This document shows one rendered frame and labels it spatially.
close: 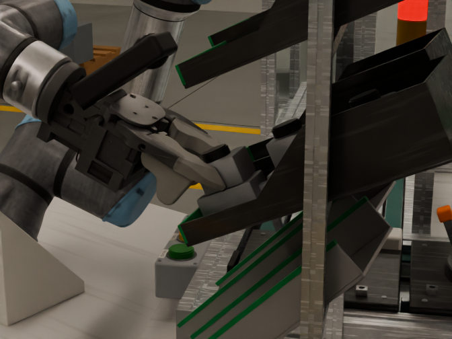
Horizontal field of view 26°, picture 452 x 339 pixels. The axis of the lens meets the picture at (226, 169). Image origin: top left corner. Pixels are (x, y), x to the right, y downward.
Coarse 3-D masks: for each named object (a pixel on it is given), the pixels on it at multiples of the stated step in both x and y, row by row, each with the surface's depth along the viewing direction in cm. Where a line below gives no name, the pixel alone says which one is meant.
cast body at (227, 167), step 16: (224, 144) 100; (208, 160) 99; (224, 160) 98; (240, 160) 98; (224, 176) 98; (240, 176) 98; (256, 176) 99; (208, 192) 99; (224, 192) 99; (240, 192) 98; (256, 192) 98; (208, 208) 100; (224, 208) 99
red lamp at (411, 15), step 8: (408, 0) 149; (416, 0) 148; (424, 0) 148; (400, 8) 150; (408, 8) 149; (416, 8) 149; (424, 8) 149; (400, 16) 150; (408, 16) 149; (416, 16) 149; (424, 16) 149
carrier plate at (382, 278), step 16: (256, 240) 155; (384, 256) 149; (400, 256) 149; (368, 272) 143; (384, 272) 143; (352, 288) 138; (368, 288) 138; (384, 288) 138; (352, 304) 134; (368, 304) 134; (384, 304) 134
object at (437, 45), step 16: (432, 32) 109; (400, 48) 111; (416, 48) 110; (432, 48) 100; (448, 48) 107; (352, 64) 114; (368, 64) 113; (384, 64) 99; (400, 64) 99; (416, 64) 98; (352, 80) 101; (368, 80) 100; (304, 112) 104; (256, 144) 121; (256, 160) 108
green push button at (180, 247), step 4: (176, 244) 153; (180, 244) 153; (184, 244) 153; (172, 248) 152; (176, 248) 152; (180, 248) 152; (184, 248) 152; (188, 248) 152; (192, 248) 152; (172, 252) 150; (176, 252) 150; (180, 252) 150; (184, 252) 150; (188, 252) 150; (192, 252) 151; (172, 256) 150; (176, 256) 150; (180, 256) 150; (184, 256) 150; (188, 256) 150
